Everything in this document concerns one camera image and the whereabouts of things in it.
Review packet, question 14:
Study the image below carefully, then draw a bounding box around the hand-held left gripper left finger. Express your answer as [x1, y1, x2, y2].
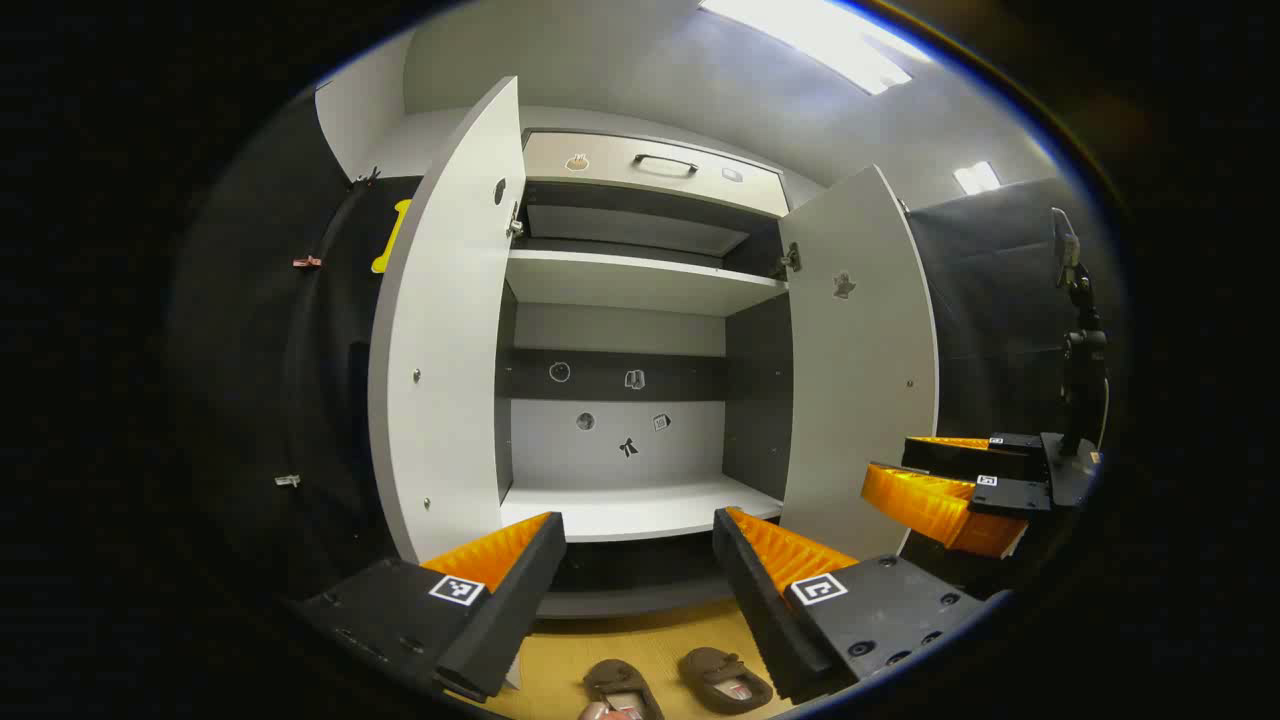
[288, 512, 567, 703]

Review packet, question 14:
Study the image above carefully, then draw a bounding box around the white shoe cabinet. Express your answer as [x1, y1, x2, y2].
[495, 105, 801, 621]

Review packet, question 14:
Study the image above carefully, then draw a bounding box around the black camera stand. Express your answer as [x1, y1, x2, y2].
[1050, 205, 1113, 456]

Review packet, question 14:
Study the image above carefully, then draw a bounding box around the large ceiling light panel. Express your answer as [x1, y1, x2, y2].
[698, 0, 933, 97]

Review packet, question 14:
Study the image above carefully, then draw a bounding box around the white cabinet drawer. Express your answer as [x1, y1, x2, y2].
[522, 130, 791, 219]

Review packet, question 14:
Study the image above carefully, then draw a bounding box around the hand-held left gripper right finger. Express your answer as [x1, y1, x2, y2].
[712, 506, 991, 705]

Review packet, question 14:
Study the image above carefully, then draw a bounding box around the brown fuzzy shoe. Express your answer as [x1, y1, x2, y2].
[583, 658, 664, 720]
[678, 647, 774, 715]

